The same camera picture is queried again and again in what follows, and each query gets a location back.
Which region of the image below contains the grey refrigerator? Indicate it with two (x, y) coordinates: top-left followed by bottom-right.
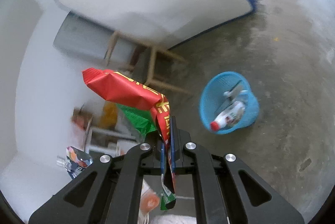
(53, 10), (137, 65)

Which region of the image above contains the white bottle red cap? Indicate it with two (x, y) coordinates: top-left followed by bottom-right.
(210, 101), (245, 132)

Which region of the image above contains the wooden armchair dark seat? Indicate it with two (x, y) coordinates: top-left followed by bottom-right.
(103, 30), (191, 95)

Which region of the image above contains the white metal side table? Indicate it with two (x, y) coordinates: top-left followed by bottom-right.
(85, 112), (143, 157)

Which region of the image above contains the red green snack wrapper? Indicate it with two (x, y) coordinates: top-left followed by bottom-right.
(82, 68), (177, 210)

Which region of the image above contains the large colourful snack bag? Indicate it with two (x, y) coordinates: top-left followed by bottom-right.
(56, 146), (93, 179)

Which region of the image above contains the yellow orange bag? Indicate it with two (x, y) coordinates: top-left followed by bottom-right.
(99, 101), (118, 129)

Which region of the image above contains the pink white sleeve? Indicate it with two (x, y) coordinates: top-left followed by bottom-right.
(151, 214), (197, 224)

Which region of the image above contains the blue plastic waste basket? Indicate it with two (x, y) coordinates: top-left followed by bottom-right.
(199, 71), (259, 134)

